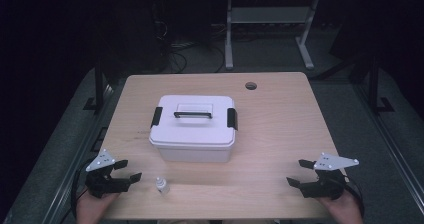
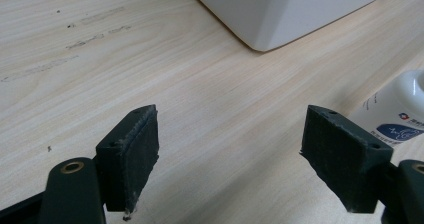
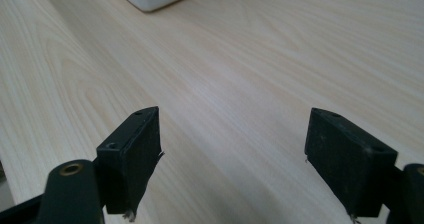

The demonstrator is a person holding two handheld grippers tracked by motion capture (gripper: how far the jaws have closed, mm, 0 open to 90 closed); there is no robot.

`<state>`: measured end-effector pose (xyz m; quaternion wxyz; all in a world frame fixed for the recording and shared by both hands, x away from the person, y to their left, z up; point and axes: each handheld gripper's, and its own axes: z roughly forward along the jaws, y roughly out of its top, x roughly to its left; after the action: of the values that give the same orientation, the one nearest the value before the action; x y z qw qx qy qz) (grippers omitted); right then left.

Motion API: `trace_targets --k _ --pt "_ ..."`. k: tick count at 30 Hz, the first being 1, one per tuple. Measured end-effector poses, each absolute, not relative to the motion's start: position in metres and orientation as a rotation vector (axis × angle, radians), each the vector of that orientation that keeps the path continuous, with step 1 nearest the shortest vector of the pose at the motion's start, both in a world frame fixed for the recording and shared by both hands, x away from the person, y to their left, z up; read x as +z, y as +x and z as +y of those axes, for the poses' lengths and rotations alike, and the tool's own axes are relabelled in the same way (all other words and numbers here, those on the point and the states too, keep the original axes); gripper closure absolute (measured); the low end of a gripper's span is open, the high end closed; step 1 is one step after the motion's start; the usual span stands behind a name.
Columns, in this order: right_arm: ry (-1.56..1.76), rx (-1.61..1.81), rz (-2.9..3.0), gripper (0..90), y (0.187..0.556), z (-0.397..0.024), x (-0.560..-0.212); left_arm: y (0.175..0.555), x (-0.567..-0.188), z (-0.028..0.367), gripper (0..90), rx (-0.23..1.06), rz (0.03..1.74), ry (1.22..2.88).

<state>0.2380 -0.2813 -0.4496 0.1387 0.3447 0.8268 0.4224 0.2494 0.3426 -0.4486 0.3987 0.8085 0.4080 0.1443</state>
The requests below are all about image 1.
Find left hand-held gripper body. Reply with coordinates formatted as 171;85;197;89
84;148;132;199

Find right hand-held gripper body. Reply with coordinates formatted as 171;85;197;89
299;152;360;200

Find small clear bottle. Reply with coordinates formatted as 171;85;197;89
155;176;171;196

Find white plastic storage box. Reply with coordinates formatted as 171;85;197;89
151;140;235;164

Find white box lid black handle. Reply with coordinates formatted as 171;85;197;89
148;94;239;149

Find person's left hand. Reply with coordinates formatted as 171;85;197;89
75;189;120;224

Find person's right hand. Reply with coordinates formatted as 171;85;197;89
316;189;364;224

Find black metal stand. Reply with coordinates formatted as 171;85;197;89
82;59;112;114
365;54;396;116

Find left hand-held gripper cable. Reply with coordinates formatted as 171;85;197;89
69;157;98;218

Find hand-held gripper cable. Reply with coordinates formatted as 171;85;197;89
69;157;98;218
343;174;366;218

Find metal floor rail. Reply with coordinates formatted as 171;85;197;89
41;83;125;224
353;83;424;216

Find right hand-held gripper cable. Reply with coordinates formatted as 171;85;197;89
343;174;366;218

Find black floor cables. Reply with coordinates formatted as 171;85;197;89
165;41;228;74

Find grey metal table frame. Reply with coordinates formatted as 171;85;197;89
223;0;322;71

